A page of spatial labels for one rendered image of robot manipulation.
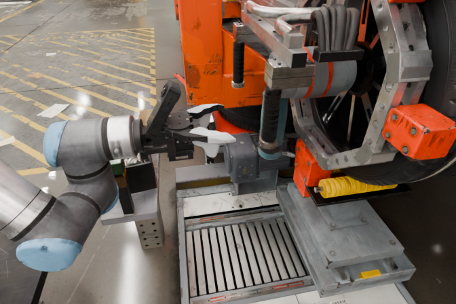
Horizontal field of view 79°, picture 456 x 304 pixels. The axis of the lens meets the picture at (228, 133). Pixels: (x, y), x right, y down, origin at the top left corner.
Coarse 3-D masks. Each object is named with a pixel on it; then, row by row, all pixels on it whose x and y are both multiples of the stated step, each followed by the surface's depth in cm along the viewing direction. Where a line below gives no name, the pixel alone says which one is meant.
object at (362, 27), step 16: (368, 0) 72; (368, 16) 73; (368, 32) 74; (368, 48) 74; (384, 64) 69; (368, 80) 81; (336, 96) 92; (352, 96) 83; (368, 96) 76; (320, 112) 100; (336, 112) 94; (352, 112) 84; (368, 112) 77; (336, 128) 96; (352, 128) 85; (336, 144) 91; (352, 144) 87
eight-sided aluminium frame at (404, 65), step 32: (320, 0) 84; (384, 0) 53; (384, 32) 54; (416, 32) 52; (416, 64) 50; (384, 96) 55; (416, 96) 54; (320, 160) 84; (352, 160) 68; (384, 160) 62
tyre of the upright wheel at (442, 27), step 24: (432, 0) 52; (312, 24) 98; (432, 24) 53; (432, 48) 53; (432, 72) 54; (432, 96) 54; (360, 168) 79; (384, 168) 69; (408, 168) 62; (432, 168) 61
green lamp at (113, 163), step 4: (112, 160) 75; (116, 160) 75; (120, 160) 75; (112, 164) 74; (116, 164) 74; (120, 164) 75; (124, 164) 78; (112, 168) 75; (116, 168) 75; (120, 168) 75; (124, 168) 78; (116, 172) 76; (120, 172) 76
